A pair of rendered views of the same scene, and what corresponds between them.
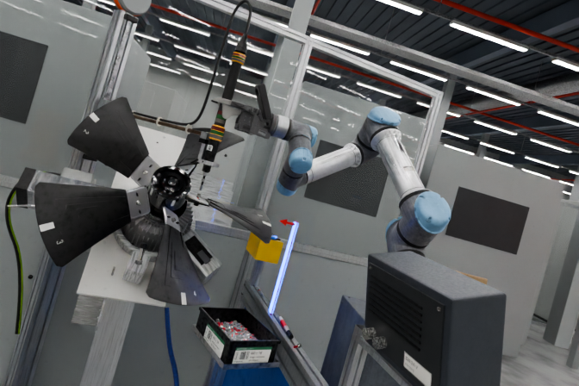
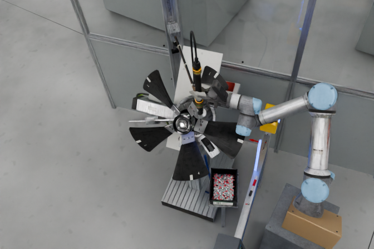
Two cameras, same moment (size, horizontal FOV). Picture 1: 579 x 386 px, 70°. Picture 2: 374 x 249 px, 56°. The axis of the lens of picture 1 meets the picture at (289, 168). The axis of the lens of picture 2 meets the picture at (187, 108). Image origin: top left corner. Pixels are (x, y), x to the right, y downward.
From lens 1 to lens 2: 1.68 m
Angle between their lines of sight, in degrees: 65
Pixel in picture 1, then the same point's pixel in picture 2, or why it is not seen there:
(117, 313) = not seen: hidden behind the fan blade
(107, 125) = (154, 85)
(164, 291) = (180, 177)
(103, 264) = (175, 134)
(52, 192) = (135, 130)
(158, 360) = not seen: hidden behind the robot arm
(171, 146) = (206, 60)
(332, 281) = (363, 110)
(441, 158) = not seen: outside the picture
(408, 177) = (312, 159)
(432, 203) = (311, 188)
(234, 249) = (280, 85)
